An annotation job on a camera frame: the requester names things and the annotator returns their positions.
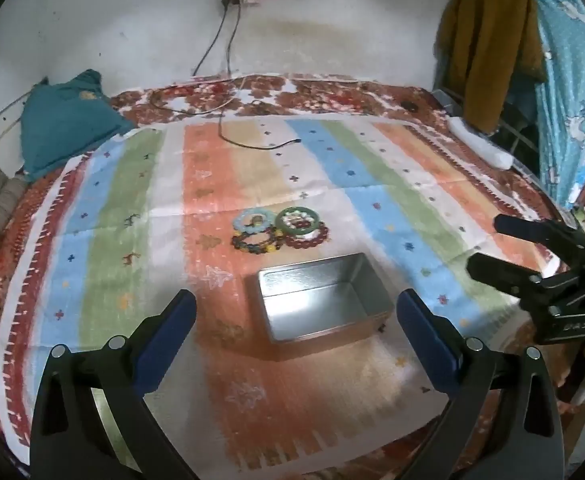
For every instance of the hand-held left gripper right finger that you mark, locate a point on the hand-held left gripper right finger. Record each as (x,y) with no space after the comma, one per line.
(422,330)

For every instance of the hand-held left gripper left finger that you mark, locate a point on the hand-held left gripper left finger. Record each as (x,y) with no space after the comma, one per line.
(172,325)

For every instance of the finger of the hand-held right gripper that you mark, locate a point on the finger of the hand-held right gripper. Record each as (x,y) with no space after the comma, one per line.
(502,274)
(542,232)

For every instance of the silver metal tin box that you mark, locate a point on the silver metal tin box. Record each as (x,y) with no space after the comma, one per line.
(317,305)

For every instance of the green jade bangle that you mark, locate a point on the green jade bangle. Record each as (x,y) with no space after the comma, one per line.
(281,227)

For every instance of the white rolled bolster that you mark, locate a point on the white rolled bolster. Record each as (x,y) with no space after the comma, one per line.
(482,145)

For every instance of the light blue printed cloth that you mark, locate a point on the light blue printed cloth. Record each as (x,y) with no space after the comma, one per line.
(567,85)

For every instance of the striped patterned blanket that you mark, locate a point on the striped patterned blanket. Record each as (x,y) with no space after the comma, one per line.
(212,180)

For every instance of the brown hanging jacket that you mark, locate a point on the brown hanging jacket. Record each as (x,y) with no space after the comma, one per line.
(487,50)

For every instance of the teal pillow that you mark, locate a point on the teal pillow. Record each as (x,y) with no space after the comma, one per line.
(67,120)

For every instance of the red floral bedsheet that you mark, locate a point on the red floral bedsheet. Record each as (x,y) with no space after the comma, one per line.
(322,95)

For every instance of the thin grey rod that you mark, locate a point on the thin grey rod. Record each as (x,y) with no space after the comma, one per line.
(2,110)

